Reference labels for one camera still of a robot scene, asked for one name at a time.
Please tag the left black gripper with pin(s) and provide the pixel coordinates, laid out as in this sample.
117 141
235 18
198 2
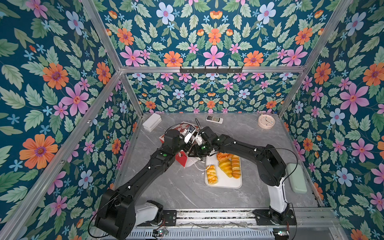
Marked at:
187 147

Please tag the pale green object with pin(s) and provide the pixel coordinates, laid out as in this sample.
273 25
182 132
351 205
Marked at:
297 178

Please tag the black hook rail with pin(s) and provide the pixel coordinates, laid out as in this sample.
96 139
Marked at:
211 70

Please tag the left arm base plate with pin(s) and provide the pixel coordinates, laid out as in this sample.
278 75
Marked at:
168 219

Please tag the white plastic box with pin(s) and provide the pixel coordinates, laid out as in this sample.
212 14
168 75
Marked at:
152 122

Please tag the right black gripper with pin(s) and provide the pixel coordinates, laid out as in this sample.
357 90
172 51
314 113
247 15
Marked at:
195 151

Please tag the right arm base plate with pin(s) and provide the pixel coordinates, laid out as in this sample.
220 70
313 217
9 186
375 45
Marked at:
265 217

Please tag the reddish brown long loaf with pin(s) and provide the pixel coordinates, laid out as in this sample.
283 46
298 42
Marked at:
223 156

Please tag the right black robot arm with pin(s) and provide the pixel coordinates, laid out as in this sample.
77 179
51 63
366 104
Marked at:
270 165

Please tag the pale cream bread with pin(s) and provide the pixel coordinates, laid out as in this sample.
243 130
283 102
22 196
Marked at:
226 167

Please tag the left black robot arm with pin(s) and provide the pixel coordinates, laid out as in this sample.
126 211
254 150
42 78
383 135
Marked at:
118 213

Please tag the white rectangular tray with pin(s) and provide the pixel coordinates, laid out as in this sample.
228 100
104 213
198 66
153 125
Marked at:
223 180

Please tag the white remote control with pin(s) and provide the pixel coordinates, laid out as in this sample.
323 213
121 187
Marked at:
213 119

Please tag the red white paper bag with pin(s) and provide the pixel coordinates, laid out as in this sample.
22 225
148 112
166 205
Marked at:
181 157

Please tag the long twisted bread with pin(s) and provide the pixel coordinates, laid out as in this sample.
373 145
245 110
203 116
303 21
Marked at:
236 166

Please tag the pink round clock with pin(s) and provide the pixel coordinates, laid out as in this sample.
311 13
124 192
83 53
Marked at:
266 122

